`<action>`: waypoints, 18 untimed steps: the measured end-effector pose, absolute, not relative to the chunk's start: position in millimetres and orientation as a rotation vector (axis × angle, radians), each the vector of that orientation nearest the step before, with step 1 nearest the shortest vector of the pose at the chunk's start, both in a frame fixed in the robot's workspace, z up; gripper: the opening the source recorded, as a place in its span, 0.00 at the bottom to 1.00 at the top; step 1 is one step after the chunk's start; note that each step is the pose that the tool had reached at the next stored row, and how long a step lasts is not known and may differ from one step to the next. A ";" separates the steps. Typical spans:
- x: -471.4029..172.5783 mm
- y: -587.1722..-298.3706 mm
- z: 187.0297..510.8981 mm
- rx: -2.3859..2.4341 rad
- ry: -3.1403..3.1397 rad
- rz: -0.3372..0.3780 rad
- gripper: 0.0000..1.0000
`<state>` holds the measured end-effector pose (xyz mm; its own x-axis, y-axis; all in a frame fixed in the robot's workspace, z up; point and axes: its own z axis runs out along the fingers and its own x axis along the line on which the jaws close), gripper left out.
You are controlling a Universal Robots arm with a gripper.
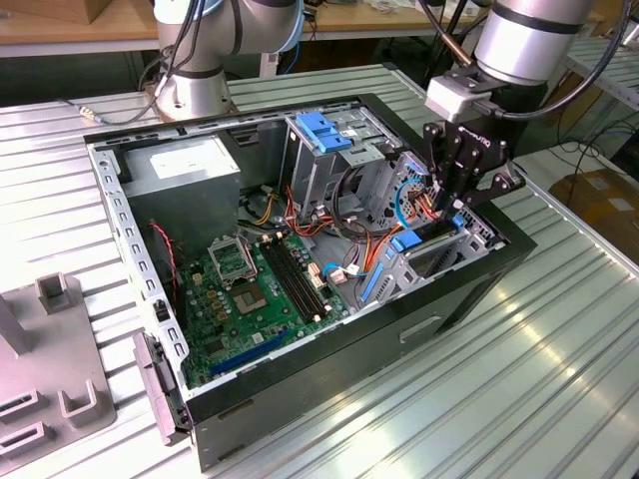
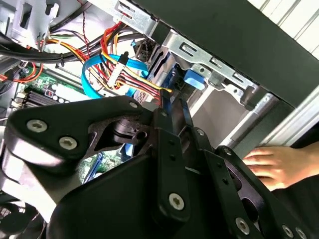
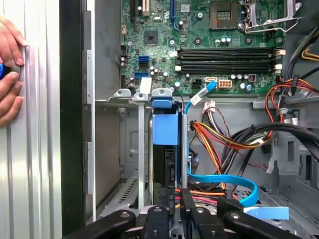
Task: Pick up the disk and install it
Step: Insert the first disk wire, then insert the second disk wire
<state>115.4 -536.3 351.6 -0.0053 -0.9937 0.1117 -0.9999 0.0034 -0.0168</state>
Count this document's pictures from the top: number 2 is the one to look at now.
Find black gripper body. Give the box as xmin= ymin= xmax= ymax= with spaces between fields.
xmin=46 ymin=149 xmax=265 ymax=239

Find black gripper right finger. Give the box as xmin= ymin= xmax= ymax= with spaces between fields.
xmin=174 ymin=98 xmax=315 ymax=239

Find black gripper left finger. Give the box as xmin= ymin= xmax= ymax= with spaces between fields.
xmin=3 ymin=95 xmax=192 ymax=224

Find orange red disk power wire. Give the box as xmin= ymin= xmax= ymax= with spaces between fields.
xmin=99 ymin=21 xmax=173 ymax=110

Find person's bare hand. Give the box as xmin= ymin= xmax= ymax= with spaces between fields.
xmin=243 ymin=146 xmax=312 ymax=192

